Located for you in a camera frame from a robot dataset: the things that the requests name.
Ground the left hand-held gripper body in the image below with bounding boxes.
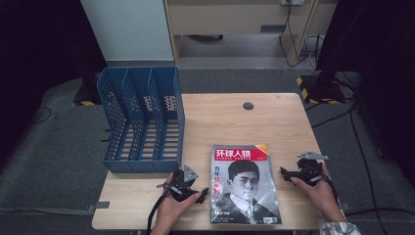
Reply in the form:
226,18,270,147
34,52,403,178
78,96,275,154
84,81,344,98
157,164,199,202

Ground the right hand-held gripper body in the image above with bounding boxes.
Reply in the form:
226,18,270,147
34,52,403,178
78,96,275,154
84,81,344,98
295,150,329,187

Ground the portrait cover magazine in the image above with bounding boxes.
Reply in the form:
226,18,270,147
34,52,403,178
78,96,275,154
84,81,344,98
209,143,283,226

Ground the blue plastic file rack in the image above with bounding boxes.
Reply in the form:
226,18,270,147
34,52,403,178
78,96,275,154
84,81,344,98
96,66,186,174

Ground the person's left hand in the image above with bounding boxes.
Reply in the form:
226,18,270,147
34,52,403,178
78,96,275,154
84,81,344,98
151,171,204,231

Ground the person's right hand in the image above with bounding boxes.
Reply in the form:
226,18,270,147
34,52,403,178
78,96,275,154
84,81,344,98
290,162,341,223

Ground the black stand base striped tape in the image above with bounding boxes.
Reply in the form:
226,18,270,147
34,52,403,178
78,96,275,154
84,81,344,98
296,73,347,106

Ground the black curtain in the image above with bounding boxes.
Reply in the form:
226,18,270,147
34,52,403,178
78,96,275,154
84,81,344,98
0,0,108,165
316,0,415,179

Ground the white cabinet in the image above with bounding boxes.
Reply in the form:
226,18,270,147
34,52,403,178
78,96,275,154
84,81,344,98
80,0,175,63

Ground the light wooden desk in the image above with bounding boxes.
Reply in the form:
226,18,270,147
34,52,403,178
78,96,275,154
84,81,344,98
162,0,339,67

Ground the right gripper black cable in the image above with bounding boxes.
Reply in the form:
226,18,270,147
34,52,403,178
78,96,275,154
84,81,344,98
321,172,341,205

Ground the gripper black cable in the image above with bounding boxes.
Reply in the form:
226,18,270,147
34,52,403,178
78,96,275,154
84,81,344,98
321,172,341,205
146,189,170,235

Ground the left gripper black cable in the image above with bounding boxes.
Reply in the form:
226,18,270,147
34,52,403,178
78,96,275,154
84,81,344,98
146,189,170,235

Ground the short black floor cable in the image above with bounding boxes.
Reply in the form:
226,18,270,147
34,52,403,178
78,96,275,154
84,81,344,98
305,101,356,129

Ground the long black floor cable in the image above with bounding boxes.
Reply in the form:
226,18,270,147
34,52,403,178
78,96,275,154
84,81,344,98
345,107,415,217

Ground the white cable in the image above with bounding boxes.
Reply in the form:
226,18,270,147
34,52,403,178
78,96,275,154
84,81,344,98
302,34,325,73

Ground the black hanging power cable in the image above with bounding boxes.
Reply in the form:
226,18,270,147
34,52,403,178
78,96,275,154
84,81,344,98
278,4,309,69

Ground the thin looped floor cable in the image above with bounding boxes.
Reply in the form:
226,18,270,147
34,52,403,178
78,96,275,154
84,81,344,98
30,106,53,125

